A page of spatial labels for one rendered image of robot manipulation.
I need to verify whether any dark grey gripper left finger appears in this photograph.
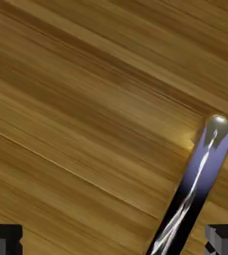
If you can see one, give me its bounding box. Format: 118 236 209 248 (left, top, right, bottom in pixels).
0 224 23 255

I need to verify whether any curved shiny metal handle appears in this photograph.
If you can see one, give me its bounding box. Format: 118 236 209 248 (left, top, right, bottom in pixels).
145 114 228 255

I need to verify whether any light wooden cabinet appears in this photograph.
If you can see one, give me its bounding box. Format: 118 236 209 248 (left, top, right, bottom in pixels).
0 0 228 255

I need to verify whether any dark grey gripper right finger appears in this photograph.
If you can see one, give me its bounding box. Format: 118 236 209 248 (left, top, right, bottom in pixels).
205 224 228 255

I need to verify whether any wooden cabinet door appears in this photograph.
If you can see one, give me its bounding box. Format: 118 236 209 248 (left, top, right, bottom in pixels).
0 0 228 255
0 126 208 255

